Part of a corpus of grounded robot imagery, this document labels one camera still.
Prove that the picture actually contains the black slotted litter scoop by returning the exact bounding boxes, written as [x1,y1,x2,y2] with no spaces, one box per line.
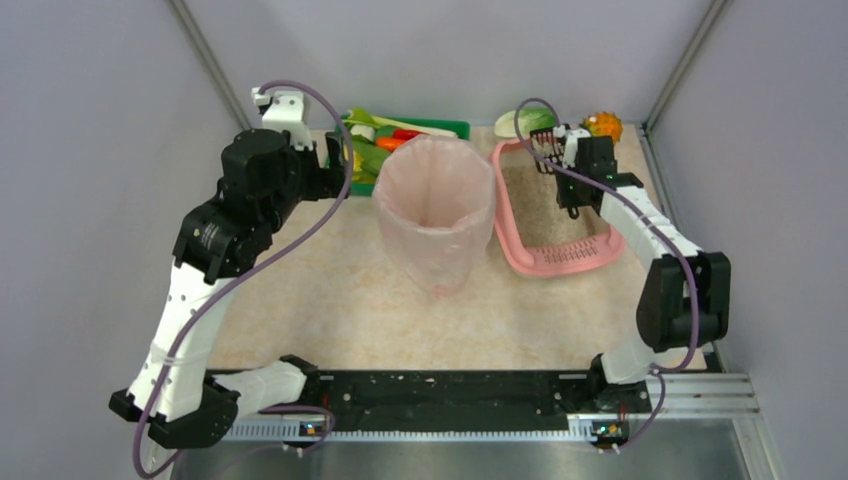
[530,125,567,175]

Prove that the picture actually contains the pink plastic trash bag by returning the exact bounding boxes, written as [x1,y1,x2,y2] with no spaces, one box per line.
[372,135,496,297]

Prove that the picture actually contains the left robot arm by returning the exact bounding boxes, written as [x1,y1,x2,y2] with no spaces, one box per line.
[109,129,352,450]

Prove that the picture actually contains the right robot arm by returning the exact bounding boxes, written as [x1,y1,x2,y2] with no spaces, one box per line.
[555,130,731,406]

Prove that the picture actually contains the cat litter sand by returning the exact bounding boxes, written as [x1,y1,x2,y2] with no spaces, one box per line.
[502,165,608,248]

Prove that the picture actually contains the pink litter box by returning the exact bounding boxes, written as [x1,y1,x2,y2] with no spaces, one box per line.
[489,139,626,278]

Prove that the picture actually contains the toy pineapple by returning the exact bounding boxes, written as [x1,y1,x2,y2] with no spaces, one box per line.
[581,112,623,145]

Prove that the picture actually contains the green toy leaf vegetable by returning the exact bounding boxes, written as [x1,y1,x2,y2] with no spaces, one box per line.
[350,125,390,185]

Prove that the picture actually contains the green plastic tray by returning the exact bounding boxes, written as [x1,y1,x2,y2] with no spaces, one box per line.
[350,117,471,197]

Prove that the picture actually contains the white toy leek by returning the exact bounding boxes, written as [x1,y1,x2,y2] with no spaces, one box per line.
[343,107,459,138]

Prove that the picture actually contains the orange toy carrot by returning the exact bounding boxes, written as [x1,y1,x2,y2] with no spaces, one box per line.
[375,137,407,152]

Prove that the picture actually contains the toy cabbage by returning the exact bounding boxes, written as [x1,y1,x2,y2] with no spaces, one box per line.
[494,107,559,139]

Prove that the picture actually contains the red toy chili pepper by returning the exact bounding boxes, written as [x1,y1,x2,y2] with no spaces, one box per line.
[392,129,424,141]

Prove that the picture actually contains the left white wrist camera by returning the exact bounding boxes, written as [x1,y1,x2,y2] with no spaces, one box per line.
[251,87,314,151]

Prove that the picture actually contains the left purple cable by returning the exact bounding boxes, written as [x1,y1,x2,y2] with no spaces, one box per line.
[132,80,354,480]

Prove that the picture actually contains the purple cable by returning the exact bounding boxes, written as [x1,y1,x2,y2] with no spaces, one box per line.
[513,97,701,455]
[132,80,354,480]

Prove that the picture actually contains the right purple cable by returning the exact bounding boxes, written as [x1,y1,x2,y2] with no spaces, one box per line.
[513,97,701,455]

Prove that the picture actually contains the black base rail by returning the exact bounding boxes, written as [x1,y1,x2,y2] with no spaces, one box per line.
[228,368,654,439]

